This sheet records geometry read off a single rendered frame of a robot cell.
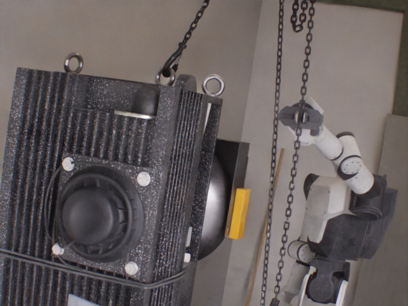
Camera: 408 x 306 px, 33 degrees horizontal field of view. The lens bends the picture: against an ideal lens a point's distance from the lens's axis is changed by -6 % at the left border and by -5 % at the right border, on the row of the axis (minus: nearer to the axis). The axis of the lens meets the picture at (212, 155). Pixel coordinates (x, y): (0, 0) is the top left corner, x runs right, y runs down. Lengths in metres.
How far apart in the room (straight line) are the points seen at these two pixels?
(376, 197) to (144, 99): 1.04
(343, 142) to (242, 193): 0.38
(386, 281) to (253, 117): 1.57
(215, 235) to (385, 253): 2.62
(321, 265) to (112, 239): 1.11
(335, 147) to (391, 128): 2.45
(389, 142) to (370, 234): 2.02
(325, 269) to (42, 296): 1.18
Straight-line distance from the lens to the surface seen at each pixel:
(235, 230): 2.27
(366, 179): 2.48
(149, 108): 1.85
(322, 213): 2.70
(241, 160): 2.27
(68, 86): 1.95
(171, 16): 4.21
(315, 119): 2.02
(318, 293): 2.75
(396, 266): 4.76
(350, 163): 2.33
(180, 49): 2.14
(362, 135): 5.02
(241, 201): 2.26
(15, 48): 3.13
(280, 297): 3.03
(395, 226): 4.74
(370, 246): 2.77
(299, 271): 2.97
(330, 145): 2.29
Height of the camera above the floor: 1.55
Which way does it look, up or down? 3 degrees down
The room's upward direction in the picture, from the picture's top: 9 degrees clockwise
